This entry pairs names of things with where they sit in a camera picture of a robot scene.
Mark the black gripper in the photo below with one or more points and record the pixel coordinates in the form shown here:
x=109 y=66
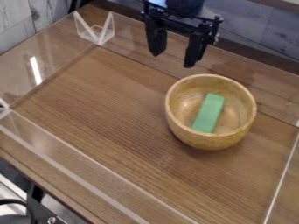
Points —
x=186 y=17

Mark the wooden bowl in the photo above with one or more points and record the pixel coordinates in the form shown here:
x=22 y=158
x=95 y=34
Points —
x=183 y=101

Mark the green rectangular stick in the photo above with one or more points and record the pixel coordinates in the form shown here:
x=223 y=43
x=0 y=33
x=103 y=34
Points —
x=209 y=114

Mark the clear acrylic tray walls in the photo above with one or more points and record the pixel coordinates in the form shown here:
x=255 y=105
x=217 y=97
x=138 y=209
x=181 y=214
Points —
x=85 y=131

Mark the clear acrylic corner bracket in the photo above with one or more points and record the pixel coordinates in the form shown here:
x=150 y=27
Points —
x=97 y=34

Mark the black table leg frame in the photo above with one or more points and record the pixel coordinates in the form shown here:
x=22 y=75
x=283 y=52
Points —
x=45 y=216

